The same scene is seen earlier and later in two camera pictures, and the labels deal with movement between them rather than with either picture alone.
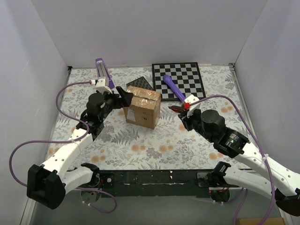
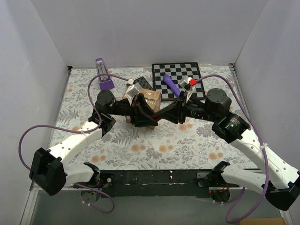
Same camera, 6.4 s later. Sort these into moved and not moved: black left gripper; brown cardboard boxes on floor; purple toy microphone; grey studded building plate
Moved: black left gripper
Not moved: brown cardboard boxes on floor; purple toy microphone; grey studded building plate
